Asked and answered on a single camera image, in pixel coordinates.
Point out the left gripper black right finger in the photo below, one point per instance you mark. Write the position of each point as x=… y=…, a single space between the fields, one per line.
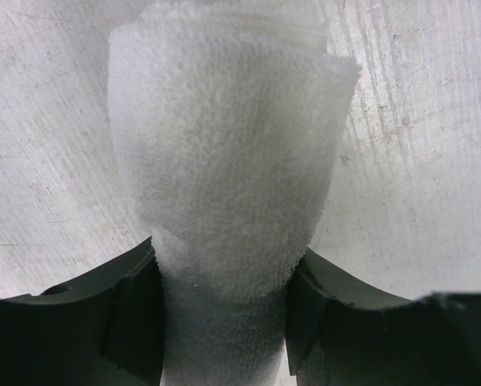
x=342 y=331

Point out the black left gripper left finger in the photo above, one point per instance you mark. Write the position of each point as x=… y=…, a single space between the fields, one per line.
x=104 y=327

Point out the white towel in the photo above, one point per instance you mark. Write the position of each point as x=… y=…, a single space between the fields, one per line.
x=226 y=120

